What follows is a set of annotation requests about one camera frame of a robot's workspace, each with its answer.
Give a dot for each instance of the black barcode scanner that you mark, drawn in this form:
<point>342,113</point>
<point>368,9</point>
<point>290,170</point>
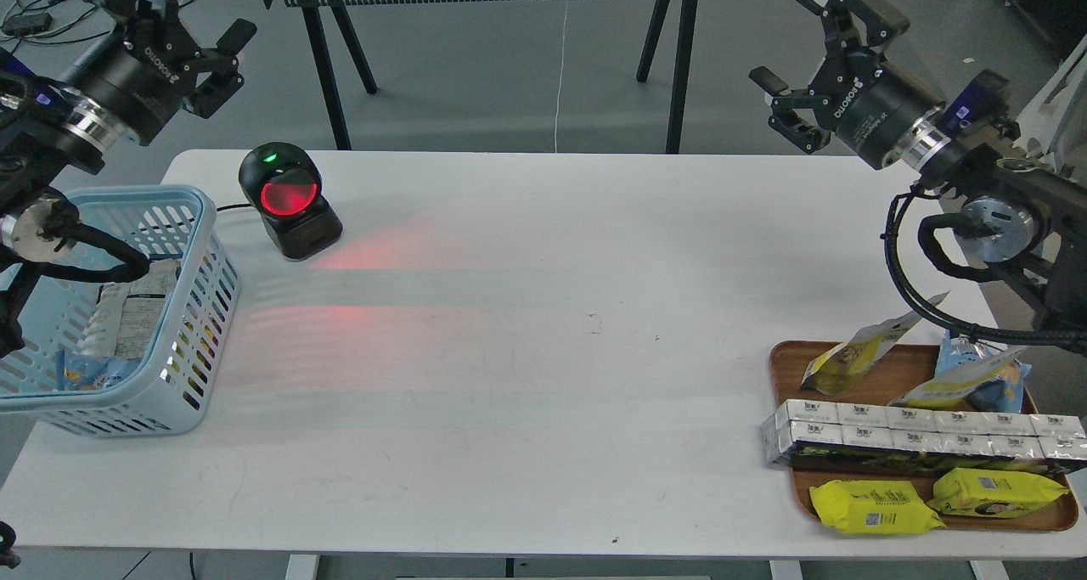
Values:
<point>280,180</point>

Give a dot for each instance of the blue snack bag in basket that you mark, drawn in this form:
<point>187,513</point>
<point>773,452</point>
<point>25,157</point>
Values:
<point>81,372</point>

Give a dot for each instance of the yellow wet wipes pack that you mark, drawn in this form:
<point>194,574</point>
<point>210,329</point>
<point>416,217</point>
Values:
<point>869,507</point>
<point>1000,494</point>

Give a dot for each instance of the light blue plastic basket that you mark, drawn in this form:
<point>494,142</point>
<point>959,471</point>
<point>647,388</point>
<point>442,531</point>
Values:
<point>170,386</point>

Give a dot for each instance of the yellow white snack pouch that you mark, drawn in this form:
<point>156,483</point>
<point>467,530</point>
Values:
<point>842,367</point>
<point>944,395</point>

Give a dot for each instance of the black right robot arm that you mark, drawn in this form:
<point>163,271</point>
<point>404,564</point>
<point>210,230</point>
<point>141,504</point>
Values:
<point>1020,223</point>

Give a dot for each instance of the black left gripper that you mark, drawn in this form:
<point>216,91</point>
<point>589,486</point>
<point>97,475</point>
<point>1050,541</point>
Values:
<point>149,68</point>

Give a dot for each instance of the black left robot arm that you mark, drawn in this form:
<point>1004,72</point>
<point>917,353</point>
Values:
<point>45,129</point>

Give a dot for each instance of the brown wooden tray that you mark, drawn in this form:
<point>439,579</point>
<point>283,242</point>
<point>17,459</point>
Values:
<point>904,367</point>

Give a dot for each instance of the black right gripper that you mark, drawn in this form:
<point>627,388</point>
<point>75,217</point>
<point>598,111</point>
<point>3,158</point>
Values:
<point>870,102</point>

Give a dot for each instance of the white milk carton pack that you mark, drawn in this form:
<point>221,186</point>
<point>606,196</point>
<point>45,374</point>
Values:
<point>865,438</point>

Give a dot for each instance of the white snack bag in basket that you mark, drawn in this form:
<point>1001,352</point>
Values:
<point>127,314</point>

